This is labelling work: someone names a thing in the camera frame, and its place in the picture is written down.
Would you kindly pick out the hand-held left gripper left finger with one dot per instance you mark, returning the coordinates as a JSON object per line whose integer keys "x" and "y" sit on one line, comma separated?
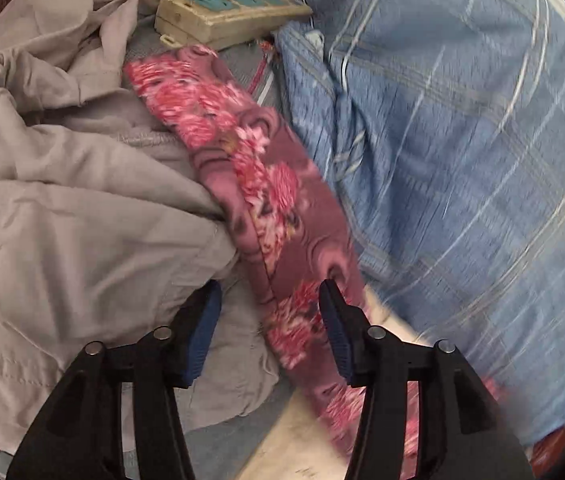
{"x": 201, "y": 330}

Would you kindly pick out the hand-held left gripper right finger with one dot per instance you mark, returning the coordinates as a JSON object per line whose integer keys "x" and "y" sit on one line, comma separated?
{"x": 338, "y": 330}

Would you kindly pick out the pink floral garment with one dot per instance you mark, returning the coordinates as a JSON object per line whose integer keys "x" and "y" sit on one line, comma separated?
{"x": 262, "y": 175}

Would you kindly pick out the cream leaf-print pillow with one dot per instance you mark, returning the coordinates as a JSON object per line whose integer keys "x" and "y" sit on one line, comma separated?
{"x": 292, "y": 440}

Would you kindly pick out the grey garment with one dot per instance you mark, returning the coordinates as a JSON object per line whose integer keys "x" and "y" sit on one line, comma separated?
{"x": 62, "y": 240}

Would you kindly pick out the blue plaid quilt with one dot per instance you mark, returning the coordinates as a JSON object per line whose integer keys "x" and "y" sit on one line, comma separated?
{"x": 452, "y": 170}

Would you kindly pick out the red cloth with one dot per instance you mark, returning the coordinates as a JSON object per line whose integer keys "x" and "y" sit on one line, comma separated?
{"x": 555, "y": 447}

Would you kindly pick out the cream power strip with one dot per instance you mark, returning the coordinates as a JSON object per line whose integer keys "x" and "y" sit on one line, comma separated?
{"x": 222, "y": 17}

